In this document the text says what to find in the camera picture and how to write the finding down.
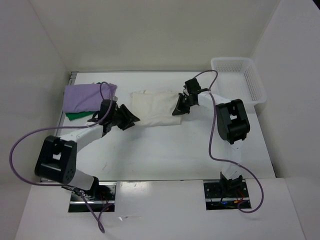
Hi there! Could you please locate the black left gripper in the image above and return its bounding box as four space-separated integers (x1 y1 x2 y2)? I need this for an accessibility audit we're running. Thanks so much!
109 103 140 131

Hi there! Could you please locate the cream t shirt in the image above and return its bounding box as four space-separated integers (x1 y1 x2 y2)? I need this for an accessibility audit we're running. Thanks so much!
130 90 182 128

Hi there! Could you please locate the lavender t shirt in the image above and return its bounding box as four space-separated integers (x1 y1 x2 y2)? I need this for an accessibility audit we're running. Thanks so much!
65 83 118 113

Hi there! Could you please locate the green t shirt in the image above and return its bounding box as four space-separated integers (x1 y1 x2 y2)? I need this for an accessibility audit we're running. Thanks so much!
65 111 95 121

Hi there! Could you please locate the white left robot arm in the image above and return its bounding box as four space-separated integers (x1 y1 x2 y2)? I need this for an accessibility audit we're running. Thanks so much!
34 102 140 200

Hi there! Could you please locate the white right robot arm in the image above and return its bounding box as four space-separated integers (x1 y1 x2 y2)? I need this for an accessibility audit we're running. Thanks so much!
172 92 251 197

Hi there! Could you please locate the white plastic basket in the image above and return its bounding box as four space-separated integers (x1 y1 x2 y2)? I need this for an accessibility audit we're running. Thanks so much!
210 57 267 106

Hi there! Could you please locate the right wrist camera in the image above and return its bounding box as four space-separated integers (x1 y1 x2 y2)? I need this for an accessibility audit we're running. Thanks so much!
184 78 202 95

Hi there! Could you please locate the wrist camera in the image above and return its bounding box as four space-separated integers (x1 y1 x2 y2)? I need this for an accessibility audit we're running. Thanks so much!
184 78 202 95
88 99 117 125

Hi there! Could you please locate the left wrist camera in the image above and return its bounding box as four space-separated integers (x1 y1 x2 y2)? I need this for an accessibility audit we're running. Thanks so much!
88 99 117 125

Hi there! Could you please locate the aluminium table edge rail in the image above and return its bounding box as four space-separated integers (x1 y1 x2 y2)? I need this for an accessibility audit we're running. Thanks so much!
54 71 79 137

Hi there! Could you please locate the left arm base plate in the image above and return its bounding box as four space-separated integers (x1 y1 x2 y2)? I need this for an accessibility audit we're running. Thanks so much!
68 181 117 213

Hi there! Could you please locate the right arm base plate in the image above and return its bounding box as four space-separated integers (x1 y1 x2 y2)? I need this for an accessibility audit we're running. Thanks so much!
203 180 252 211

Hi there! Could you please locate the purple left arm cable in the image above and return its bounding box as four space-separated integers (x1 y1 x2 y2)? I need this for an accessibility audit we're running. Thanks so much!
9 81 115 234

